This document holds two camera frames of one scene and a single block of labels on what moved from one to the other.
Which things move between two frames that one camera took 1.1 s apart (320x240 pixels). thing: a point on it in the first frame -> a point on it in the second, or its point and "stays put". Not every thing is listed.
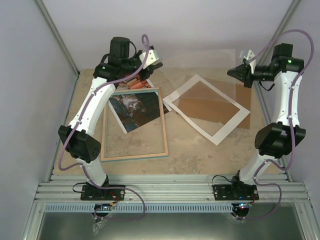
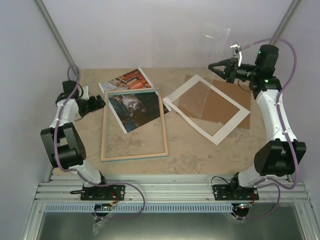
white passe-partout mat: x=230 y=125 stays put
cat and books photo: x=134 y=109 stays put
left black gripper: x=149 y=71 -> x=94 y=106
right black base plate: x=235 y=192 stays put
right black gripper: x=243 y=73 -> x=230 y=77
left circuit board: x=107 y=206 stays put
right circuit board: x=242 y=205 stays put
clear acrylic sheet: x=195 y=84 -> x=197 y=46
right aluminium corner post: x=290 y=10 stays put
